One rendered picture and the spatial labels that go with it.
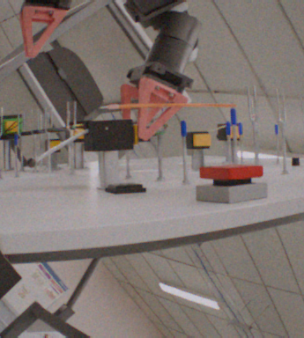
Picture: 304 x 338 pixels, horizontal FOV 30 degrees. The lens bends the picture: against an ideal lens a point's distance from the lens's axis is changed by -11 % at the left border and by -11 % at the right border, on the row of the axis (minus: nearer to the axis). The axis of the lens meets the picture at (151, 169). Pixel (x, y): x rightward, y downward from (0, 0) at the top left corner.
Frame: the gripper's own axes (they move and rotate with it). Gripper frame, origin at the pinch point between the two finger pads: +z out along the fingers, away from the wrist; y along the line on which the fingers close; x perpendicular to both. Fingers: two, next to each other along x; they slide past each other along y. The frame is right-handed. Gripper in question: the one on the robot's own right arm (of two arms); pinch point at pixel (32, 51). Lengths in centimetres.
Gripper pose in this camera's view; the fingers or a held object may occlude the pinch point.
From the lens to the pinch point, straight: 81.4
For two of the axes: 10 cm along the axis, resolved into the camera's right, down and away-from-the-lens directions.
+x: -9.2, -1.3, -3.7
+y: -3.7, -0.4, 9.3
